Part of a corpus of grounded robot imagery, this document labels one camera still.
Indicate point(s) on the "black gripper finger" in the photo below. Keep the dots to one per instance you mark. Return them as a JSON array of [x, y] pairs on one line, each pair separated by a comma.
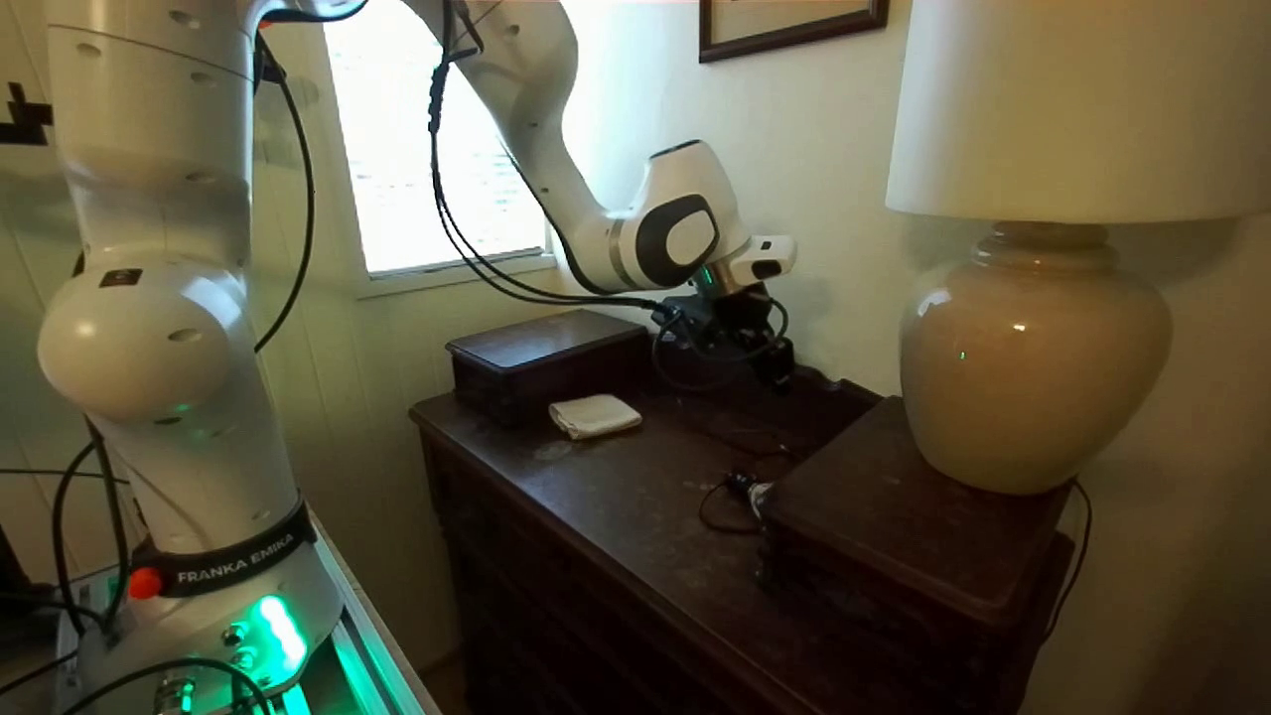
[[778, 361], [742, 356]]

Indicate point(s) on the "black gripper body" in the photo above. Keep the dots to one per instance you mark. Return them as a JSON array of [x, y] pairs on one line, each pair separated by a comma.
[[714, 322]]

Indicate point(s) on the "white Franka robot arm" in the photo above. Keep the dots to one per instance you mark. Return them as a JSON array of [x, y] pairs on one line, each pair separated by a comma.
[[161, 332]]

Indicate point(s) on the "small plug adapter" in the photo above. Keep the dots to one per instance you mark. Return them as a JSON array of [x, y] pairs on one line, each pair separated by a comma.
[[758, 499]]

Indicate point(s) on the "flat white adapter box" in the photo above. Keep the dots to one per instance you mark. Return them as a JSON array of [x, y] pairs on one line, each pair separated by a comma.
[[598, 414]]

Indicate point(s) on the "low dark wooden box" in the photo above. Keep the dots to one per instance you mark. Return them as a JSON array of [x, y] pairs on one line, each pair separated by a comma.
[[550, 361]]

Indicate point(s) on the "wooden box under lamp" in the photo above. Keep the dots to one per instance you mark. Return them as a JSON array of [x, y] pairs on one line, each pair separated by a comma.
[[915, 524]]

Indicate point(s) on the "dark wooden desk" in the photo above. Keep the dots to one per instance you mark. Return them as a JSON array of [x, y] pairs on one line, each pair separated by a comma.
[[623, 559]]

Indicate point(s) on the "beige ceramic lamp base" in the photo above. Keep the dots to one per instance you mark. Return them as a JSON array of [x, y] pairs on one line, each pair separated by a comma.
[[1036, 361]]

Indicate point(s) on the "bright window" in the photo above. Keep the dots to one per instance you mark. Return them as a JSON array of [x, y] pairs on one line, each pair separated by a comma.
[[432, 145]]

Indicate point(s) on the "white lamp shade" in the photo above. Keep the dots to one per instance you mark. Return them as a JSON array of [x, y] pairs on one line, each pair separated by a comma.
[[1078, 107]]

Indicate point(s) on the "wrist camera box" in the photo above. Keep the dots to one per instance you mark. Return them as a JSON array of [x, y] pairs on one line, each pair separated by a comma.
[[766, 256]]

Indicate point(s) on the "framed wall picture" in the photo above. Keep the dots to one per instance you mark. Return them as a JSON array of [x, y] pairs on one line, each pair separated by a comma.
[[792, 27]]

